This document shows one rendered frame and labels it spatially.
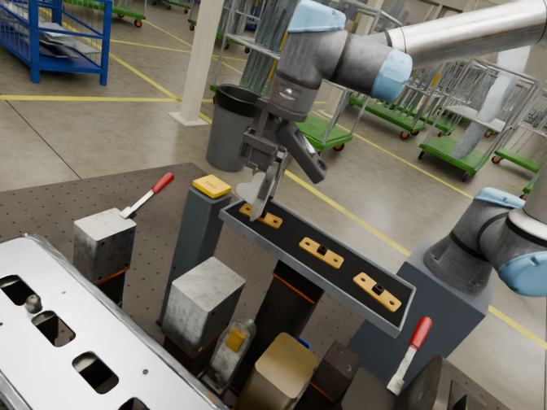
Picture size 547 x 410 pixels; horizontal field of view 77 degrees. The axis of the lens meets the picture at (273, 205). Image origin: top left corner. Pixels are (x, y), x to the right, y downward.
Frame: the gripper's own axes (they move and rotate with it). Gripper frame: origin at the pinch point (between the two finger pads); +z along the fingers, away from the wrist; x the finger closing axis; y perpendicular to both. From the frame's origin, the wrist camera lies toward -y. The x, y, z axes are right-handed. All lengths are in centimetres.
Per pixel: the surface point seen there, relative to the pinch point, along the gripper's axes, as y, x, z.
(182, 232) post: 15.6, -0.9, 15.0
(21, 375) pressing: 17.5, 36.4, 17.9
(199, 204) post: 13.2, -0.3, 5.9
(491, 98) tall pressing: -193, -585, -13
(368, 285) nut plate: -22.9, 6.2, 1.7
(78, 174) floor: 160, -131, 118
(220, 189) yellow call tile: 10.6, -3.0, 2.0
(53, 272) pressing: 28.3, 20.8, 17.9
